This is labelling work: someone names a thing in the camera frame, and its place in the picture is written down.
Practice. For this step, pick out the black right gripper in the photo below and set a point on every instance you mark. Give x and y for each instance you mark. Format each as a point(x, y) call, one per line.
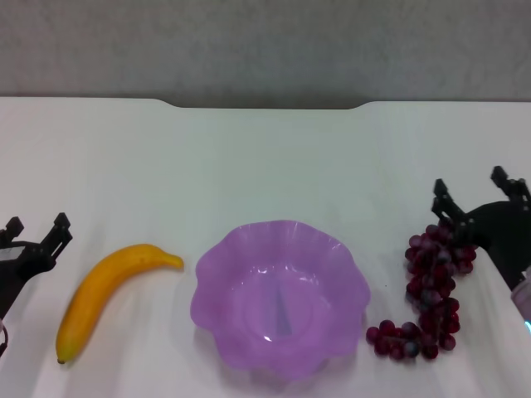
point(502, 232)

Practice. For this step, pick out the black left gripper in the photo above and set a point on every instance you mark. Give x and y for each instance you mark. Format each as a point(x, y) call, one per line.
point(16, 269)

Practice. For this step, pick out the yellow banana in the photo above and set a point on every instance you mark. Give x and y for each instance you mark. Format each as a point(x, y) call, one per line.
point(91, 290)

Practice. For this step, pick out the dark red grape bunch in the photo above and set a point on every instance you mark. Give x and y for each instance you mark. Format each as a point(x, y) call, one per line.
point(431, 273)

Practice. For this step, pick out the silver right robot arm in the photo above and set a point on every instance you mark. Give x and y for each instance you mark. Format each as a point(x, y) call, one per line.
point(523, 294)

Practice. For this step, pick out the purple wavy plastic bowl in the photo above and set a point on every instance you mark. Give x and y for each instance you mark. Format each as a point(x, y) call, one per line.
point(257, 298)

